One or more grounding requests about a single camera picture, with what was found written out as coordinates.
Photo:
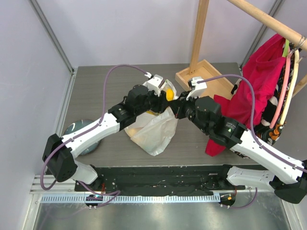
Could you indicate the dark fruit plate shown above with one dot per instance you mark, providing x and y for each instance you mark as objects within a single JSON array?
[{"x": 77, "y": 125}]

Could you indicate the magenta shirt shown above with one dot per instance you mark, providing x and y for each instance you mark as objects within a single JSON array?
[{"x": 249, "y": 99}]

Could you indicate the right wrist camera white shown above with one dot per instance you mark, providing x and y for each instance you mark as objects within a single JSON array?
[{"x": 197, "y": 86}]

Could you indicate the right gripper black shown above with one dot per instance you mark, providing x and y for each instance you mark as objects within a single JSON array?
[{"x": 179, "y": 105}]

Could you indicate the wooden clothes rack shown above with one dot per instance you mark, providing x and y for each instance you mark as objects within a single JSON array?
[{"x": 205, "y": 69}]

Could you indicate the white plastic bag lemon print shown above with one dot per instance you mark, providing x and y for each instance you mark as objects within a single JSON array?
[{"x": 154, "y": 133}]

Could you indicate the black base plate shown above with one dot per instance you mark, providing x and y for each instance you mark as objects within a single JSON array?
[{"x": 166, "y": 180}]

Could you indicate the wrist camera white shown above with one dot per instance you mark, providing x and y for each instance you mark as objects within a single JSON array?
[
  {"x": 197, "y": 86},
  {"x": 154, "y": 83}
]

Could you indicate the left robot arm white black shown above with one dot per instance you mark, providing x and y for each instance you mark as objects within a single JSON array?
[{"x": 60, "y": 152}]

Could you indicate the white cable duct strip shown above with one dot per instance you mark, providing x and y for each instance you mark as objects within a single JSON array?
[{"x": 91, "y": 199}]

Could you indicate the pink hanger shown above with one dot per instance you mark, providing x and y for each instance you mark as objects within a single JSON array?
[{"x": 283, "y": 90}]

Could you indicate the cream hanger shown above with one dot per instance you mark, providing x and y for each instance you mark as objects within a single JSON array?
[{"x": 291, "y": 88}]

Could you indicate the yellow banana bunch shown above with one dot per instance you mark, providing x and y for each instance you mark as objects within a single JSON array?
[{"x": 152, "y": 113}]

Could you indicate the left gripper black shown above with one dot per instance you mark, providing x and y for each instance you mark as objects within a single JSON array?
[{"x": 161, "y": 103}]

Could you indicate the green hanger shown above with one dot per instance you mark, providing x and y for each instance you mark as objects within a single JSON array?
[{"x": 286, "y": 48}]

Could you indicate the black patterned garment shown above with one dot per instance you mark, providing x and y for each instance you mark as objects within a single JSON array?
[{"x": 263, "y": 130}]

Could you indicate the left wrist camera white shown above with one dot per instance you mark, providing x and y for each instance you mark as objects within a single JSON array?
[{"x": 154, "y": 83}]

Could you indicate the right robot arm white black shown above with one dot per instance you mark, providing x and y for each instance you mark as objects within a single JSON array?
[{"x": 283, "y": 175}]

